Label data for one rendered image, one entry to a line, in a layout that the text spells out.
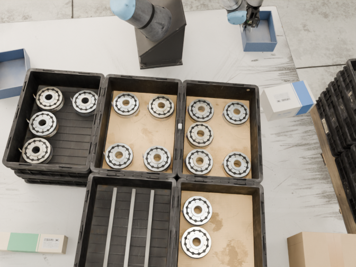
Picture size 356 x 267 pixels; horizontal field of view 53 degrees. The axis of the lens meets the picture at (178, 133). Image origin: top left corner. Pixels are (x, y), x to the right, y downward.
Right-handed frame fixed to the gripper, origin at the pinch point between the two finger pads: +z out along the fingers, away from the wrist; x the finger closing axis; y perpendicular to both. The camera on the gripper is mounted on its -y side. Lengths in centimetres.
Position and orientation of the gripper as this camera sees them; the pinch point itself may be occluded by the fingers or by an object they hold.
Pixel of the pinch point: (243, 28)
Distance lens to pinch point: 182.7
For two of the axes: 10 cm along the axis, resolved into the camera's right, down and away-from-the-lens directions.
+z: -0.5, 4.1, 9.1
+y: 0.4, 9.1, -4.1
